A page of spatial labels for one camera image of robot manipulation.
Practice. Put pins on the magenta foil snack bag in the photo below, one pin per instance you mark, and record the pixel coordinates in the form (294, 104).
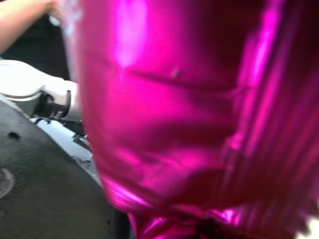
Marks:
(179, 104)

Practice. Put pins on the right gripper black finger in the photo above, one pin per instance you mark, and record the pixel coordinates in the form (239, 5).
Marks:
(42, 189)

